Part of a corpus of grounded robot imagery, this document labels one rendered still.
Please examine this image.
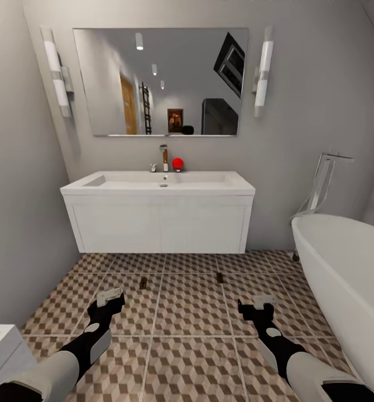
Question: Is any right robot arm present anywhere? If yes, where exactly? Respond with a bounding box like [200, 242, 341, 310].
[238, 295, 374, 402]

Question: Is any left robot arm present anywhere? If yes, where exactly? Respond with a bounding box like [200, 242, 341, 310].
[0, 288, 125, 402]

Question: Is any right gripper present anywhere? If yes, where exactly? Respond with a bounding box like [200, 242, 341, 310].
[238, 300, 274, 328]

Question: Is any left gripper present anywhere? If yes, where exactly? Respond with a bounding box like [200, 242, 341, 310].
[88, 291, 125, 320]

